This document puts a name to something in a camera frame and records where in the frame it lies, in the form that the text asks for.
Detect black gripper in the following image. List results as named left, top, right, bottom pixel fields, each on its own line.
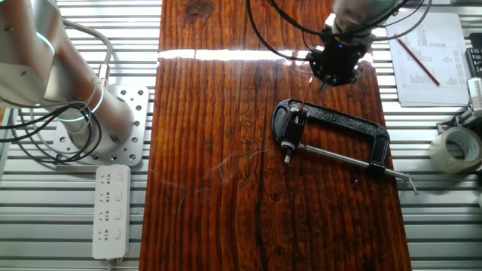
left=307, top=37, right=373, bottom=92

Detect red pencil with pink eraser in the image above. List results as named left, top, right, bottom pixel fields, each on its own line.
left=299, top=76, right=313, bottom=111

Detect dark red pencil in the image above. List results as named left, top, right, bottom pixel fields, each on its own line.
left=396, top=37, right=441, bottom=87

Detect black metal C-clamp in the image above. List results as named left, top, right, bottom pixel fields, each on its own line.
left=270, top=98, right=419, bottom=196

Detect white printed paper sheets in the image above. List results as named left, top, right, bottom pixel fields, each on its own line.
left=386, top=11, right=472, bottom=108

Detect black keyboard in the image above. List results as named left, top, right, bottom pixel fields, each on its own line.
left=465, top=32, right=482, bottom=79

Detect brown wooden board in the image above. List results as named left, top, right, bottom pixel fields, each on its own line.
left=139, top=0, right=413, bottom=271

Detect white power strip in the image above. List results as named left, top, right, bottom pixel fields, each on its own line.
left=92, top=164, right=132, bottom=261

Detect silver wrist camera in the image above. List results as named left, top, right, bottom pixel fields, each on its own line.
left=322, top=13, right=340, bottom=35

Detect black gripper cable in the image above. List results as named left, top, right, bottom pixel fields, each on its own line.
left=246, top=0, right=433, bottom=64

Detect small silver metal bracket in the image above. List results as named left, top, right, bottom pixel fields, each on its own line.
left=436, top=108, right=482, bottom=136

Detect silver ribbed camera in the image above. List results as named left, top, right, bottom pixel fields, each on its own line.
left=465, top=77, right=482, bottom=112

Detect thick grey base cable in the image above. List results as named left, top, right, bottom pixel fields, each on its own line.
left=62, top=18, right=114, bottom=88

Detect black base cable bundle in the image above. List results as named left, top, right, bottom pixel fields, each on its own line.
left=0, top=100, right=104, bottom=166

